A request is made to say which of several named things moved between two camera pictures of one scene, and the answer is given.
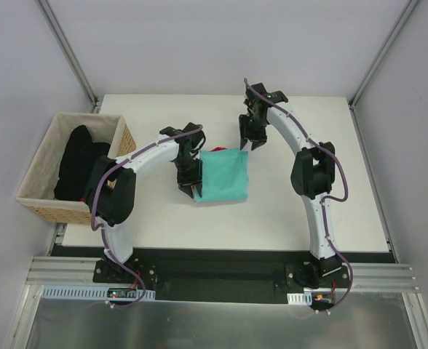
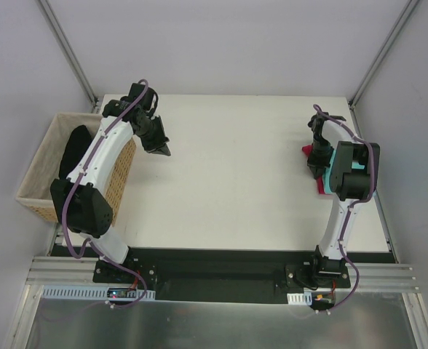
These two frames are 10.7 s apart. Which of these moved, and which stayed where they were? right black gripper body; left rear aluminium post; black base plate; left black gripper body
Moved: left black gripper body; right black gripper body
Stayed: black base plate; left rear aluminium post
